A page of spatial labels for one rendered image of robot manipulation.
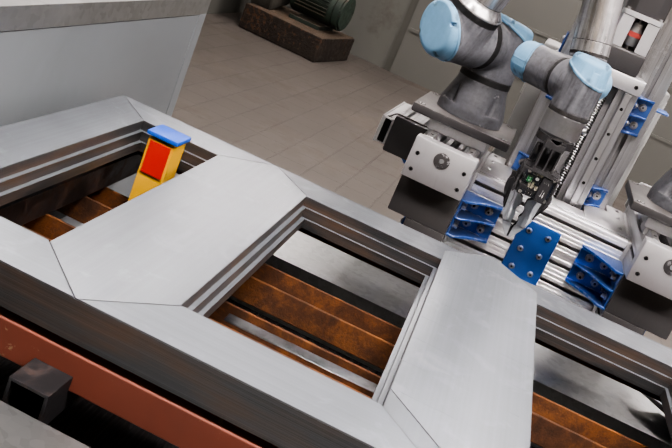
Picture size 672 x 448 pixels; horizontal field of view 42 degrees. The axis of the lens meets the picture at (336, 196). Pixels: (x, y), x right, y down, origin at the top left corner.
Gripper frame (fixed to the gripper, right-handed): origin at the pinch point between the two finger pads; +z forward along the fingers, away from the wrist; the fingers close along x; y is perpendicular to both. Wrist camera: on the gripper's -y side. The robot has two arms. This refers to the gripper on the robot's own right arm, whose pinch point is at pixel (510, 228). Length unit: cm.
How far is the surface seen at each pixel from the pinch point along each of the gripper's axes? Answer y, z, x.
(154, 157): 25, 8, -63
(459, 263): 15.6, 5.4, -6.7
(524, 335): 34.2, 5.4, 5.9
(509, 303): 23.7, 5.4, 3.1
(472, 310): 33.8, 5.5, -2.9
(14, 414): 89, 17, -47
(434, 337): 50, 5, -8
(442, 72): -696, 73, -57
